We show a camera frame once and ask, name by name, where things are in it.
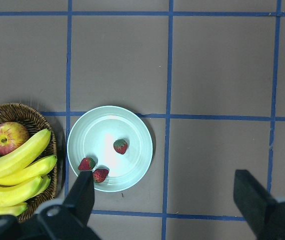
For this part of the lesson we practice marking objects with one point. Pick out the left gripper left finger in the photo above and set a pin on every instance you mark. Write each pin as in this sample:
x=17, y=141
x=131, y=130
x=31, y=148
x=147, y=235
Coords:
x=81, y=198

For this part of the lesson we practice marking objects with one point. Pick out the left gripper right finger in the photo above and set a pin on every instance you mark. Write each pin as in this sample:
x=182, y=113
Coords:
x=253, y=201

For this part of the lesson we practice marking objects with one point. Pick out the red strawberry green calyx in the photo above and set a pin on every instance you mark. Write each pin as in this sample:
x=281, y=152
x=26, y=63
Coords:
x=87, y=164

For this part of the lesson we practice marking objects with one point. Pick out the pale green plate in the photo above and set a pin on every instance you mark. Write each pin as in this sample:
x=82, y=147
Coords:
x=93, y=135

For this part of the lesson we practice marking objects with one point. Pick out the yellow banana bunch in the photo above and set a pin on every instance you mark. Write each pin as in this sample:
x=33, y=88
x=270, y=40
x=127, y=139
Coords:
x=29, y=176

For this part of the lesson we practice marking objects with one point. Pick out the brown wicker basket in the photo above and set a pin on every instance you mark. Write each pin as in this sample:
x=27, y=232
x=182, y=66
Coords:
x=34, y=122

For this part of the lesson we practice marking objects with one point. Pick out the red yellow apple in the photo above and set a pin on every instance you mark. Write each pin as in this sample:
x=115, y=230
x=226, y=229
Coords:
x=12, y=136

